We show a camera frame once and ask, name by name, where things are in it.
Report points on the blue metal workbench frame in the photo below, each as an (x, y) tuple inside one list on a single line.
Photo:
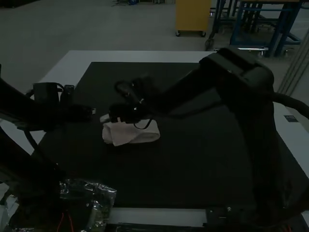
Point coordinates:
[(277, 24), (218, 17)]

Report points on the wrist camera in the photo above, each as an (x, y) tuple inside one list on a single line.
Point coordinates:
[(125, 89), (67, 93)]

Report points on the dark base panel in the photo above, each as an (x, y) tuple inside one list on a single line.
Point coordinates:
[(157, 228)]

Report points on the yellow cabinet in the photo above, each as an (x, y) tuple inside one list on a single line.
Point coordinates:
[(193, 17)]

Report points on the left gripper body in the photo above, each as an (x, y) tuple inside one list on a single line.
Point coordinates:
[(77, 113)]

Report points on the pale towel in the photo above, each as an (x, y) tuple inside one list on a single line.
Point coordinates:
[(130, 136)]

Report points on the silver foil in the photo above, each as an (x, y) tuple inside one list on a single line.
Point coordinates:
[(101, 193)]

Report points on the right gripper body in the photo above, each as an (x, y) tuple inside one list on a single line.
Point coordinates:
[(125, 113)]

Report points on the small black plate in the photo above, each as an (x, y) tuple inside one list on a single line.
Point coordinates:
[(290, 118)]

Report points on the black mat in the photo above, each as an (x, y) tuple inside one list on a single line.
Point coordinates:
[(193, 157)]

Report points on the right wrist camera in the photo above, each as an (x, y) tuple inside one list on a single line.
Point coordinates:
[(125, 89)]

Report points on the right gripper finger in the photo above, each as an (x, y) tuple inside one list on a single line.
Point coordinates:
[(105, 118)]

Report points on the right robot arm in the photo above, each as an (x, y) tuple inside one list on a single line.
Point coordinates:
[(241, 79)]

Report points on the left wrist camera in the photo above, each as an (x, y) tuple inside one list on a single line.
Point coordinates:
[(67, 93)]

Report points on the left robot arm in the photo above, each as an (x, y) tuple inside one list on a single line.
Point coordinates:
[(21, 108)]

